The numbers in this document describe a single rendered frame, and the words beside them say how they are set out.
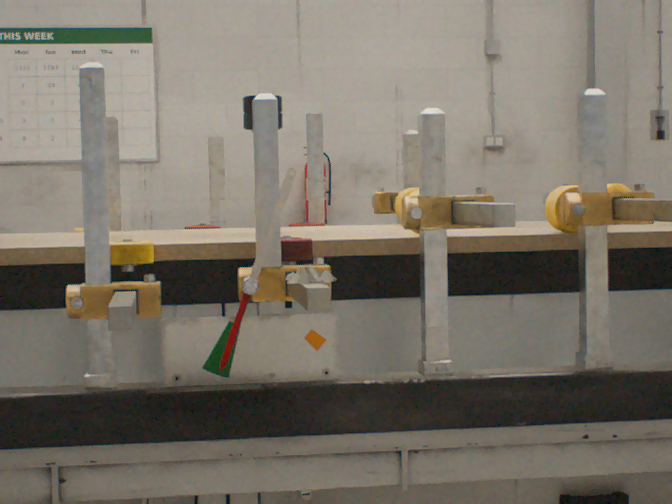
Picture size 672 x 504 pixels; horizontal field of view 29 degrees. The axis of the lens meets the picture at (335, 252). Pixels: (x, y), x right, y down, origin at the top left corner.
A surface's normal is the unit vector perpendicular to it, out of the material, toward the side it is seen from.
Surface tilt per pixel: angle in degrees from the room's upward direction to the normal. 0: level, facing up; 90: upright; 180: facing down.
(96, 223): 90
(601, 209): 90
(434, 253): 90
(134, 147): 90
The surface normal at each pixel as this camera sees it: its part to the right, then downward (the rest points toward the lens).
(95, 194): 0.13, 0.05
